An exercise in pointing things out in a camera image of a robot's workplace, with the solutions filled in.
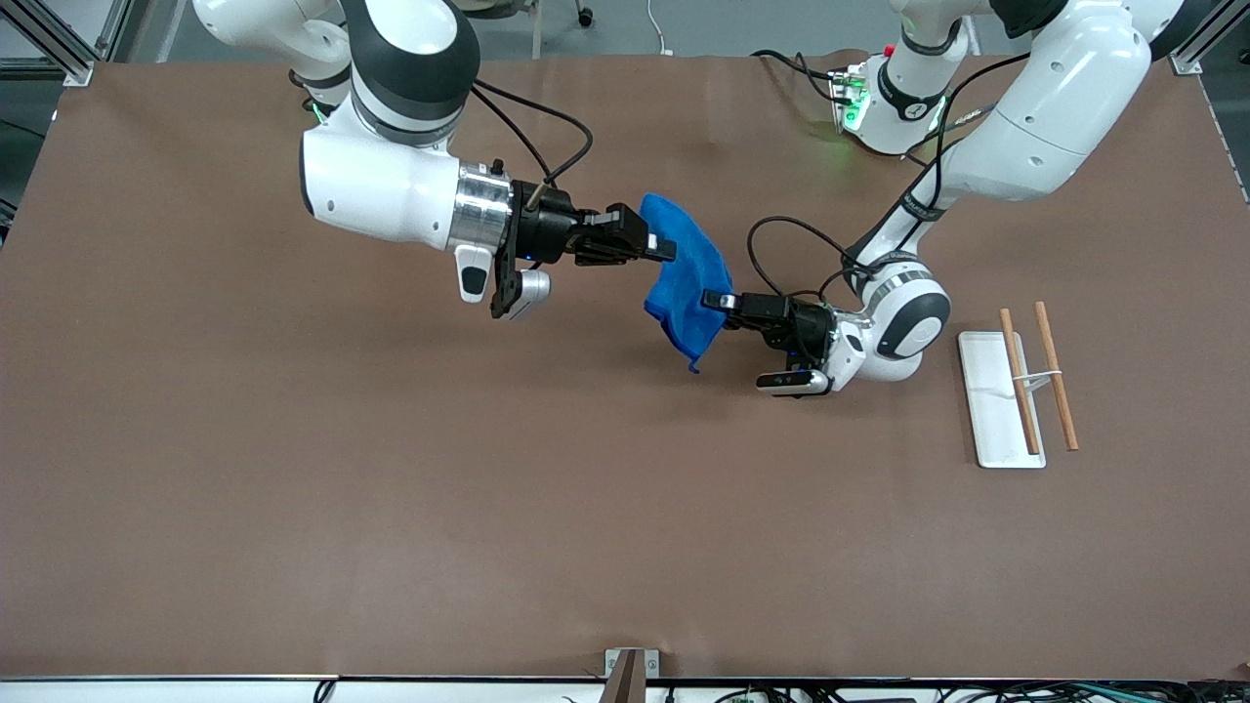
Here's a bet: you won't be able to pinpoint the blue towel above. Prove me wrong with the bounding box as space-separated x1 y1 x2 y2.
640 193 735 375

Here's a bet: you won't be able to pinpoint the white towel rack wooden bars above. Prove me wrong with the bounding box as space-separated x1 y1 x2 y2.
957 301 1080 470

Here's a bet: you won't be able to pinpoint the office chair base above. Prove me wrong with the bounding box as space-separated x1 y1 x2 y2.
457 0 597 60

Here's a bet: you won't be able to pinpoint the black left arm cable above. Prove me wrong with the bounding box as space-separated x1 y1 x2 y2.
746 54 1038 306

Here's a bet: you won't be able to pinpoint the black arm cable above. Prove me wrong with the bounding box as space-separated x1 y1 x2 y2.
469 82 595 188
746 54 1038 306

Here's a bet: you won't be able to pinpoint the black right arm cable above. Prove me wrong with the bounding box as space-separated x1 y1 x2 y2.
469 82 595 188

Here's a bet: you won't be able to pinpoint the white cable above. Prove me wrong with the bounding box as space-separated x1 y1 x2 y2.
645 0 677 57

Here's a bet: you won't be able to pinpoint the black base cable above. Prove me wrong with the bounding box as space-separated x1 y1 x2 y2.
750 49 849 106

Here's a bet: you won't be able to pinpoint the metal bracket with wooden post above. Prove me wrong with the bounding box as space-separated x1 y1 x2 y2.
603 647 661 703

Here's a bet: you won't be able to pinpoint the cable bundle under table edge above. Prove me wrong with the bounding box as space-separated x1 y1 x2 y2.
562 680 1250 703

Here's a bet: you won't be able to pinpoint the aluminium frame profile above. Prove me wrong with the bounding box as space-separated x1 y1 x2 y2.
0 0 126 87
1170 0 1250 77

